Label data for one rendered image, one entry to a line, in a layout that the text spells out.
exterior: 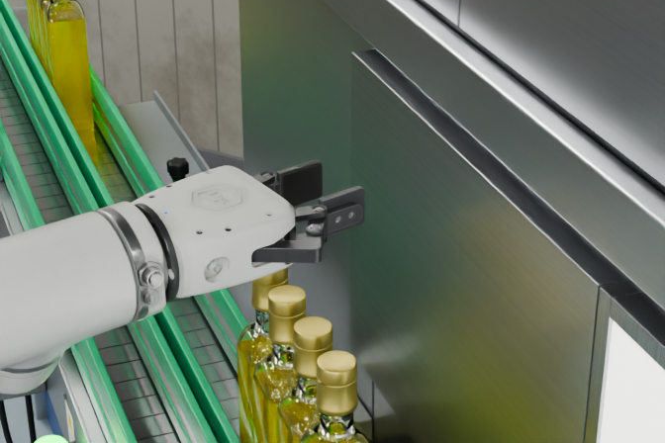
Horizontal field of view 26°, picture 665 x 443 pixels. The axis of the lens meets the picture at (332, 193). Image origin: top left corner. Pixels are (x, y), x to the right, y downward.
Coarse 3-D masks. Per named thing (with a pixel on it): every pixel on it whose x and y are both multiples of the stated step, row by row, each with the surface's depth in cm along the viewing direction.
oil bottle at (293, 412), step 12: (288, 396) 128; (276, 408) 130; (288, 408) 127; (300, 408) 126; (312, 408) 126; (276, 420) 130; (288, 420) 127; (300, 420) 125; (312, 420) 126; (288, 432) 127; (300, 432) 126
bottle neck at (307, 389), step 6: (300, 378) 126; (300, 384) 126; (306, 384) 126; (312, 384) 125; (300, 390) 126; (306, 390) 126; (312, 390) 126; (300, 396) 127; (306, 396) 126; (312, 396) 126
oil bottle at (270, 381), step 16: (256, 368) 133; (272, 368) 131; (288, 368) 131; (256, 384) 133; (272, 384) 130; (288, 384) 130; (256, 400) 134; (272, 400) 130; (256, 416) 135; (272, 416) 131; (256, 432) 136; (272, 432) 132
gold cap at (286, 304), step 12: (276, 288) 130; (288, 288) 130; (300, 288) 130; (276, 300) 128; (288, 300) 128; (300, 300) 128; (276, 312) 128; (288, 312) 128; (300, 312) 129; (276, 324) 129; (288, 324) 129; (276, 336) 129; (288, 336) 129
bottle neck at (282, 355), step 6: (276, 348) 130; (282, 348) 130; (288, 348) 130; (276, 354) 131; (282, 354) 130; (288, 354) 130; (276, 360) 131; (282, 360) 131; (288, 360) 131; (288, 366) 131
